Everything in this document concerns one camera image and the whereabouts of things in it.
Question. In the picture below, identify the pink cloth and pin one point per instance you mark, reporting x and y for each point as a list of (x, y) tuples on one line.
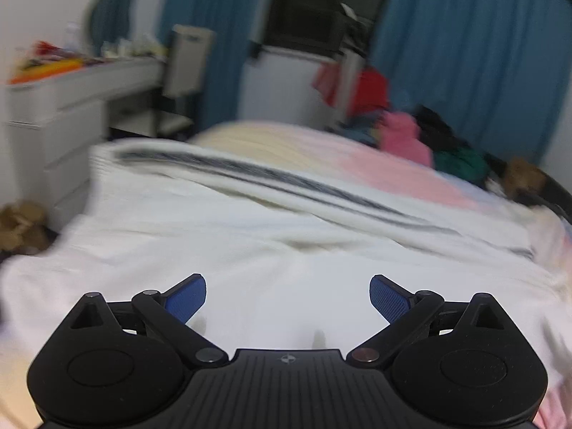
[(402, 140)]

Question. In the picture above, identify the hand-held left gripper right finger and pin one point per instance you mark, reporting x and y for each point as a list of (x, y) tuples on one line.
[(389, 297)]

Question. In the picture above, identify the dark window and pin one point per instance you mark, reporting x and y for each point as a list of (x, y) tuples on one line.
[(313, 4)]

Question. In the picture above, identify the green cloth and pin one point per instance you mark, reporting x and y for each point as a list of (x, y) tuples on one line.
[(460, 165)]

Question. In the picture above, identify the black clothes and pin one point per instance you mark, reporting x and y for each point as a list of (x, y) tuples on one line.
[(440, 127)]

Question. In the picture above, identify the white vanity desk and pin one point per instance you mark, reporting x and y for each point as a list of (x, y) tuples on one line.
[(76, 111)]

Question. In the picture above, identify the wavy vanity mirror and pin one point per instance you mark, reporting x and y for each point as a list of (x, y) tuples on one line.
[(111, 13)]

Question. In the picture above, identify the row of cosmetic bottles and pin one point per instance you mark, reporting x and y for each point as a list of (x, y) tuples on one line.
[(134, 47)]

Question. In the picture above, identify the white and black chair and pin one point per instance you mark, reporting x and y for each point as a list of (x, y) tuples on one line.
[(187, 62)]

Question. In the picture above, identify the red cloth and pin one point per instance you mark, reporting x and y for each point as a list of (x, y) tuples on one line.
[(368, 91)]

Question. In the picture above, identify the brown plush toy right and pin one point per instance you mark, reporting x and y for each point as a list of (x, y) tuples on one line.
[(525, 178)]

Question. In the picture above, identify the bed with pastel sheet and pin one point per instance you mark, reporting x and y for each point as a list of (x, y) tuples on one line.
[(335, 152)]

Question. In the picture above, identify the blue curtain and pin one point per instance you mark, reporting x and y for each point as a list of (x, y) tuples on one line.
[(210, 18), (469, 53)]

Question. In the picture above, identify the brown crumpled object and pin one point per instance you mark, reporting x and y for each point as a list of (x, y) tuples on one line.
[(22, 228)]

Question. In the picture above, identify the orange box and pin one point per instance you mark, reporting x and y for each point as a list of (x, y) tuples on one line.
[(44, 71)]

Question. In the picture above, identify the garment steamer stand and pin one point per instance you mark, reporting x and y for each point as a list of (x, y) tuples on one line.
[(351, 67)]

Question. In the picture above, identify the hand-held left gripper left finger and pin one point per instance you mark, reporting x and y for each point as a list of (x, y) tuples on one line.
[(185, 297)]

